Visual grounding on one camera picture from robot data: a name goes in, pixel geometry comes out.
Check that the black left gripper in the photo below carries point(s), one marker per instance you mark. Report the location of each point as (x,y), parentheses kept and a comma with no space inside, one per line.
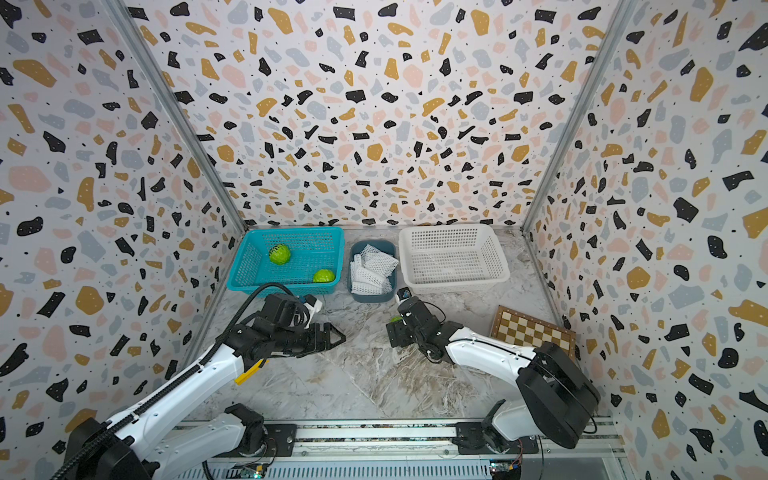
(316,345)

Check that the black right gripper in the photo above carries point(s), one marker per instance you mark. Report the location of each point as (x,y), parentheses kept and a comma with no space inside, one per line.
(398,329)

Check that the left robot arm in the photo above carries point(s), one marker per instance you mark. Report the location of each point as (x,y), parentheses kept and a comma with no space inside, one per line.
(137,442)

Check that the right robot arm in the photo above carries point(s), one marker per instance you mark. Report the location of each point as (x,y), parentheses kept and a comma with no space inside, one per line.
(558,399)

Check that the green custard apple in basket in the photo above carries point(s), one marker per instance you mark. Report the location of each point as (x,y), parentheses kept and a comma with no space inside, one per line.
(324,276)

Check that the white foam nets pile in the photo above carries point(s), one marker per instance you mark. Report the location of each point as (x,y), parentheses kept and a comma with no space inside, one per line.
(372,271)

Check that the green custard apple dark spots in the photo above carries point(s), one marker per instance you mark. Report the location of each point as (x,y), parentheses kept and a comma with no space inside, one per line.
(279,254)

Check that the dark blue net bin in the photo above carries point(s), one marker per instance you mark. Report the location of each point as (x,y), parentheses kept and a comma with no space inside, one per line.
(386,246)

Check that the teal plastic basket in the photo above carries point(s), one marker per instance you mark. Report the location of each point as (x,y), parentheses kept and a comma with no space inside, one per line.
(305,260)

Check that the white plastic basket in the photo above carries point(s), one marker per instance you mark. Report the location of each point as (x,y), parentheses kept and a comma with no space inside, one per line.
(451,258)

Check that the wooden chessboard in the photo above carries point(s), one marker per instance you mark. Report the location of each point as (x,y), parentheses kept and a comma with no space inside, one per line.
(515,328)

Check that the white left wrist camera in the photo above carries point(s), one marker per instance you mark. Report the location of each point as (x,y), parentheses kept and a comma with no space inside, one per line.
(310,306)

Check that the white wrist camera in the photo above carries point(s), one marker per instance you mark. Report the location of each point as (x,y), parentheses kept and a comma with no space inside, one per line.
(403,294)
(310,306)

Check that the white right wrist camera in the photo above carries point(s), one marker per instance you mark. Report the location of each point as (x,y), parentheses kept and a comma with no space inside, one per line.
(403,294)

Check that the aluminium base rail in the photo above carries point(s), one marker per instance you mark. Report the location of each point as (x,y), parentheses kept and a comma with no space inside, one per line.
(415,449)

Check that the aluminium corner post left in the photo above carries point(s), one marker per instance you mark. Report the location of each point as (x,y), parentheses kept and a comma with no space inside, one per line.
(120,17)

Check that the aluminium corner post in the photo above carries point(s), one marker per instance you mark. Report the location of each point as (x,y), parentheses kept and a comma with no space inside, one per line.
(120,17)
(616,26)

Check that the aluminium corner post right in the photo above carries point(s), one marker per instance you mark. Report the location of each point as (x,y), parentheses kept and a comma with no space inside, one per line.
(616,26)

